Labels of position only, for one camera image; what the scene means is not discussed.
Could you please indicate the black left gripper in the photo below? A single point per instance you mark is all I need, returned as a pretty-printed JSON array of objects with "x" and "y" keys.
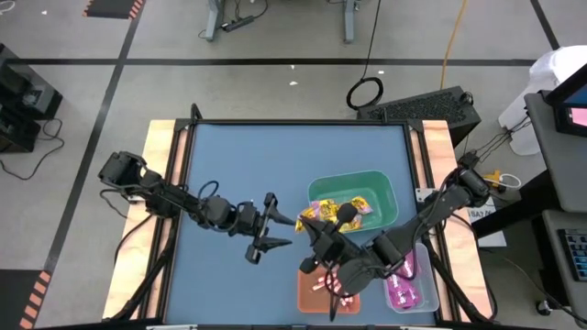
[{"x": 263, "y": 220}]

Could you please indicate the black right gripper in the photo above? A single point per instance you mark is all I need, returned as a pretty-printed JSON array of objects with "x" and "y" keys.
[{"x": 332, "y": 249}]

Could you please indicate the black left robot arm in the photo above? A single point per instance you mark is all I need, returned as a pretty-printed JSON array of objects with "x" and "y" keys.
[{"x": 174, "y": 199}]

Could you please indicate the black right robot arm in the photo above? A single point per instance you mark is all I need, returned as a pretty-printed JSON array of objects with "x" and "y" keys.
[{"x": 431, "y": 211}]

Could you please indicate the orange plastic bin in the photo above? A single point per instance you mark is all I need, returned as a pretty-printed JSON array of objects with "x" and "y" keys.
[{"x": 307, "y": 302}]

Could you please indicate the teal plastic bin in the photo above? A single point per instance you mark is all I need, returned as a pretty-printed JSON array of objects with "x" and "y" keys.
[{"x": 367, "y": 183}]

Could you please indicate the small white mounting plate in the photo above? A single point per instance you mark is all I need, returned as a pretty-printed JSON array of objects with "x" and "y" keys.
[
  {"x": 134, "y": 198},
  {"x": 423, "y": 194}
]

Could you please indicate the clear plastic bin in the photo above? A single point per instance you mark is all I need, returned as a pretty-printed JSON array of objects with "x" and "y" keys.
[{"x": 431, "y": 284}]

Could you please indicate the light wooden platform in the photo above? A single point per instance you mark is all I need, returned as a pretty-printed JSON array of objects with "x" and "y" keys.
[
  {"x": 133, "y": 256},
  {"x": 463, "y": 256}
]

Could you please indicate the black perforated computer case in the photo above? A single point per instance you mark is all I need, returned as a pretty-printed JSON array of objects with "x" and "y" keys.
[{"x": 419, "y": 110}]

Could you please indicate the black power adapter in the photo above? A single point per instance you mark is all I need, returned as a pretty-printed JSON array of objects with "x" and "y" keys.
[{"x": 468, "y": 160}]

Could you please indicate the white printed paper sheet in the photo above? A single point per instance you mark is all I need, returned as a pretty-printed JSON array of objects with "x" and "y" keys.
[{"x": 488, "y": 229}]

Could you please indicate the black desk base beam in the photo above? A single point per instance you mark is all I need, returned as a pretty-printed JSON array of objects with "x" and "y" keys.
[{"x": 518, "y": 211}]

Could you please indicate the black power strip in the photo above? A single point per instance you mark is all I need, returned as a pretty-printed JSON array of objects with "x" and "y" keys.
[{"x": 238, "y": 23}]

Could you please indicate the grey desk leg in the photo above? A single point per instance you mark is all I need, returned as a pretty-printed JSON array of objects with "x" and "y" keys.
[
  {"x": 213, "y": 20},
  {"x": 349, "y": 20}
]

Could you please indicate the grey keyboard desk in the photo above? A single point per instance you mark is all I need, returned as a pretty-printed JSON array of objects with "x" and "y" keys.
[{"x": 557, "y": 220}]

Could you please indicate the black keyboard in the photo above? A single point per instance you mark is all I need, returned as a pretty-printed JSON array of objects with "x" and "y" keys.
[{"x": 575, "y": 254}]

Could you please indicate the black floor mat striped edge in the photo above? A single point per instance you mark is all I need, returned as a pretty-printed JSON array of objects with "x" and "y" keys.
[
  {"x": 14, "y": 293},
  {"x": 112, "y": 8}
]

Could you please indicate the black equipment rack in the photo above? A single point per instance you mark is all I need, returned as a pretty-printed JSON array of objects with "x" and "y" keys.
[{"x": 23, "y": 101}]

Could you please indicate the white cloth bundle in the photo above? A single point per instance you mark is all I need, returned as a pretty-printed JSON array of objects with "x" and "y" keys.
[{"x": 550, "y": 69}]

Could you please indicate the black laptop pink screen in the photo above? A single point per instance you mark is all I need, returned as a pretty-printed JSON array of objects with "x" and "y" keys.
[{"x": 568, "y": 98}]

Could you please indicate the black table frame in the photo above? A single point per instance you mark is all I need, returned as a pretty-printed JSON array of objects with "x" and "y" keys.
[{"x": 298, "y": 122}]

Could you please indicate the white metal bracket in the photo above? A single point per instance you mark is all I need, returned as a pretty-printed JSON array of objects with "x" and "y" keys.
[{"x": 172, "y": 327}]

